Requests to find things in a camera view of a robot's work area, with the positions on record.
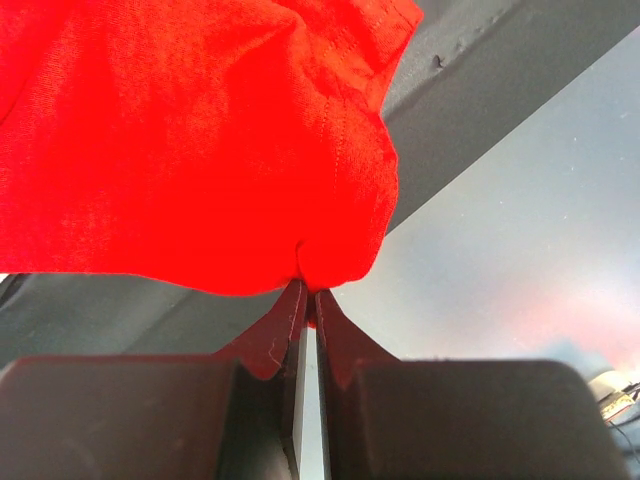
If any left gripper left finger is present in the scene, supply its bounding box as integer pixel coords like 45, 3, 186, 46
1, 281, 307, 479

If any red t shirt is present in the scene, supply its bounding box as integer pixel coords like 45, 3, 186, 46
1, 1, 423, 295

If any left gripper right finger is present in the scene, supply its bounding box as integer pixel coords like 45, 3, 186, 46
315, 291, 628, 479

